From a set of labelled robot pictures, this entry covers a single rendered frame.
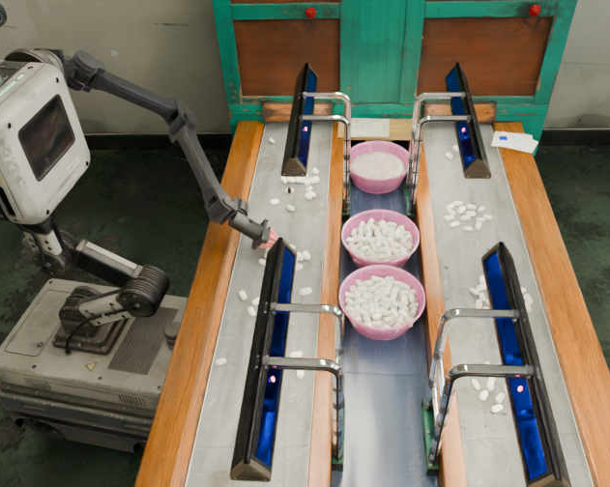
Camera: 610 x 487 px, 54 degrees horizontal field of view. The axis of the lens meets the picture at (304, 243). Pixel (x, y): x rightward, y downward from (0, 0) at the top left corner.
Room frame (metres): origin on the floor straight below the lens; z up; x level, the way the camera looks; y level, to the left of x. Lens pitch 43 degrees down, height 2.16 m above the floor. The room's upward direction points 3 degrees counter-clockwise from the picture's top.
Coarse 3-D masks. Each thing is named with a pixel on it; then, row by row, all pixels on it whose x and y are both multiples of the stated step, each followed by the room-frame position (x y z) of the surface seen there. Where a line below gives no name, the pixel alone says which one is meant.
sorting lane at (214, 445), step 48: (240, 240) 1.54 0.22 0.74; (288, 240) 1.52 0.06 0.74; (240, 288) 1.31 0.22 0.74; (240, 336) 1.11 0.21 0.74; (288, 336) 1.10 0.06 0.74; (240, 384) 0.95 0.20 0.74; (288, 384) 0.94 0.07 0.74; (288, 432) 0.79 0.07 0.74; (192, 480) 0.67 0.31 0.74; (288, 480) 0.66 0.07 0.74
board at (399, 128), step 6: (390, 120) 2.20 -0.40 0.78; (396, 120) 2.20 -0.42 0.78; (402, 120) 2.20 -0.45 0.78; (408, 120) 2.19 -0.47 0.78; (342, 126) 2.18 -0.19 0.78; (390, 126) 2.16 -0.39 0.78; (396, 126) 2.15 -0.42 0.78; (402, 126) 2.15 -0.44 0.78; (408, 126) 2.15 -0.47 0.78; (342, 132) 2.13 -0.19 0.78; (390, 132) 2.11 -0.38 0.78; (396, 132) 2.10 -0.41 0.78; (402, 132) 2.10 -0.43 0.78; (408, 132) 2.10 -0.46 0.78; (342, 138) 2.09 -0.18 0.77; (354, 138) 2.09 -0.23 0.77; (360, 138) 2.08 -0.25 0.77; (366, 138) 2.08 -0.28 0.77; (372, 138) 2.08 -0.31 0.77; (378, 138) 2.07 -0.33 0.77; (384, 138) 2.07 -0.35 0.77; (390, 138) 2.07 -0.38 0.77; (396, 138) 2.07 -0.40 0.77; (402, 138) 2.06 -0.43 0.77; (408, 138) 2.06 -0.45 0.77
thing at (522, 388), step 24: (504, 264) 1.00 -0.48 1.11; (504, 288) 0.93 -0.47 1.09; (504, 336) 0.81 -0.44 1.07; (528, 336) 0.79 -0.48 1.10; (504, 360) 0.75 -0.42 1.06; (528, 360) 0.71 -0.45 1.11; (528, 384) 0.67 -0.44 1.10; (528, 408) 0.62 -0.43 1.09; (528, 432) 0.57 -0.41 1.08; (552, 432) 0.56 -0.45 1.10; (528, 456) 0.53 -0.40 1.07; (552, 456) 0.50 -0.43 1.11; (528, 480) 0.49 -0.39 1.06; (552, 480) 0.46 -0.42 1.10
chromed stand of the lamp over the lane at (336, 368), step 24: (264, 312) 0.89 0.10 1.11; (288, 312) 0.88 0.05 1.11; (312, 312) 0.88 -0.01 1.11; (336, 312) 0.87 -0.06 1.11; (336, 336) 0.87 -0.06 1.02; (264, 360) 0.75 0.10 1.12; (288, 360) 0.74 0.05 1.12; (312, 360) 0.74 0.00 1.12; (336, 360) 0.84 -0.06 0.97; (336, 384) 0.72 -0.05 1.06; (336, 408) 0.72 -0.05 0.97; (336, 432) 0.72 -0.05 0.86; (336, 456) 0.72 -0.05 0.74
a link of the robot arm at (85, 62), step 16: (80, 64) 1.71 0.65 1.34; (96, 64) 1.75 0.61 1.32; (96, 80) 1.74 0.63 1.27; (112, 80) 1.76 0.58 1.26; (128, 96) 1.78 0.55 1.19; (144, 96) 1.81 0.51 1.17; (160, 96) 1.88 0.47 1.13; (160, 112) 1.84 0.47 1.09; (176, 112) 1.89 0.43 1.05; (176, 128) 1.81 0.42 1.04
